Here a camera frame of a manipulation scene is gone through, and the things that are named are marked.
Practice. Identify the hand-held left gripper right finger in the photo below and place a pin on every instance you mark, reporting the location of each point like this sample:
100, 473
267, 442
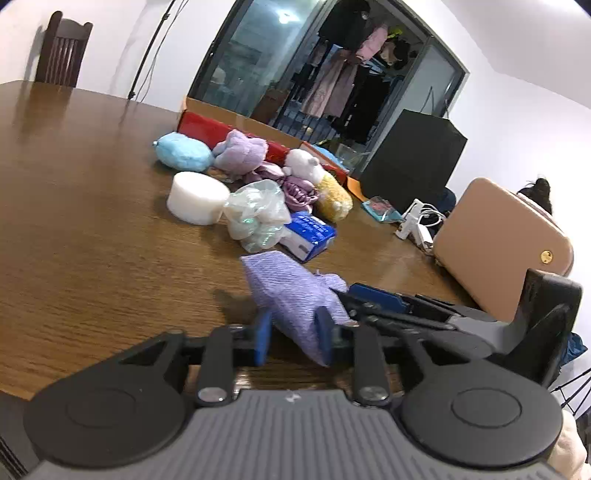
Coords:
324, 341

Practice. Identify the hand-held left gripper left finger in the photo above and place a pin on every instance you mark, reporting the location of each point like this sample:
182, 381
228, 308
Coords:
263, 339

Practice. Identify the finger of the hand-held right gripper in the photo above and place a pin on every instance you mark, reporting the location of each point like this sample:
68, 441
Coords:
392, 319
376, 295

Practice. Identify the purple knitted cloth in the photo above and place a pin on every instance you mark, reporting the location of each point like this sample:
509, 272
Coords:
291, 290

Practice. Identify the blue tissue packet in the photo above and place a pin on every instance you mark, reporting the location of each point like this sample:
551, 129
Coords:
311, 230

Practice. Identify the clear plastic bag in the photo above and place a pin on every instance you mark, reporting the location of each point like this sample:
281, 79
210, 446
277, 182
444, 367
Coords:
256, 212

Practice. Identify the red cardboard box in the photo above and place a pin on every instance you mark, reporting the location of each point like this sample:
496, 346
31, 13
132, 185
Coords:
203, 127

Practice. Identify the blue cloth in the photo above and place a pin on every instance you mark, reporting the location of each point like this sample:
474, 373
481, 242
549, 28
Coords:
575, 348

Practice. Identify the white power strip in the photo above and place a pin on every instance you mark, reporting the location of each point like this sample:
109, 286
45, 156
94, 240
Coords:
411, 221

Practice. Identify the teal snack packet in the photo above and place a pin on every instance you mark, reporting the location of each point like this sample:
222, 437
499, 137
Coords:
381, 208

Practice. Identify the yellow fluffy toy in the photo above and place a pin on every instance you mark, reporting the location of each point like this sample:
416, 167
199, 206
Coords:
334, 198

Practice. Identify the orange paper piece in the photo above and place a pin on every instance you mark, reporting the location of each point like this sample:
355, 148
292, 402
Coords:
356, 189

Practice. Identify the purple satin scrunchie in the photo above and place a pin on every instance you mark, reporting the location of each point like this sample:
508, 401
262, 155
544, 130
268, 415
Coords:
298, 194
268, 173

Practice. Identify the person's cream clothing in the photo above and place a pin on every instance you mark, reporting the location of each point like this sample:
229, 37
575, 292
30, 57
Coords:
570, 447

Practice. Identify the black speaker box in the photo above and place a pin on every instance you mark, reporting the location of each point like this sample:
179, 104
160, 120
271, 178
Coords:
411, 161

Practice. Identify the clear plastic container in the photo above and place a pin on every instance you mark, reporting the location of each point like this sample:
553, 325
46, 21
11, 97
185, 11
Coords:
351, 157

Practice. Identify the blue wipes packet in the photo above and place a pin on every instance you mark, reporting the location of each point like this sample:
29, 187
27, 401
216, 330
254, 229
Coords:
323, 154

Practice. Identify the white plush bear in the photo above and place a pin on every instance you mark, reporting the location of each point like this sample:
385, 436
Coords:
302, 164

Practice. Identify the purple plush toy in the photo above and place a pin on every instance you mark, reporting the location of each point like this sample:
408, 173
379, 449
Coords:
240, 154

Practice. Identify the light blue plush toy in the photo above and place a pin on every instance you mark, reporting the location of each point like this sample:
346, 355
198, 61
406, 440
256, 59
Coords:
182, 152

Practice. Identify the row of hanging clothes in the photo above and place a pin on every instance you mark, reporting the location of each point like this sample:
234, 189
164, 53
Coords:
332, 83

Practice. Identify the glass sliding door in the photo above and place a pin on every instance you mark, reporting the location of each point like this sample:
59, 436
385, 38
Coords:
249, 60

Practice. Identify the studio light stand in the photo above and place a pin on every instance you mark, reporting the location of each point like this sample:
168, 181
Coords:
132, 92

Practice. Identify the dark wooden chair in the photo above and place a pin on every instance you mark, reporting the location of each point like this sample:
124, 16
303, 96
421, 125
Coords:
62, 50

